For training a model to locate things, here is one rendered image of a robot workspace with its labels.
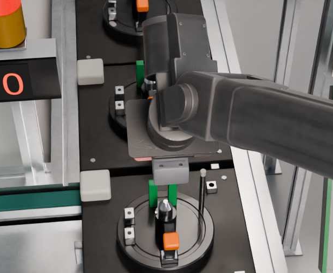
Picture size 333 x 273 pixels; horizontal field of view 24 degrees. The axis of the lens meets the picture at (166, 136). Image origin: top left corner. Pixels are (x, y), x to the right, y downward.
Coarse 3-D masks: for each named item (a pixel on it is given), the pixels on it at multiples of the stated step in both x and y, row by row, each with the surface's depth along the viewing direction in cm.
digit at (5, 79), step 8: (16, 64) 99; (24, 64) 100; (0, 72) 100; (8, 72) 100; (16, 72) 100; (24, 72) 101; (0, 80) 101; (8, 80) 101; (16, 80) 101; (24, 80) 102; (0, 88) 102; (8, 88) 102; (16, 88) 102; (24, 88) 103; (0, 96) 103; (8, 96) 103; (16, 96) 103; (24, 96) 104; (32, 96) 104
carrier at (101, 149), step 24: (96, 72) 135; (120, 72) 138; (144, 72) 138; (96, 96) 133; (120, 96) 129; (144, 96) 127; (96, 120) 130; (120, 120) 127; (96, 144) 126; (120, 144) 126; (96, 168) 123; (120, 168) 123; (144, 168) 123; (192, 168) 124
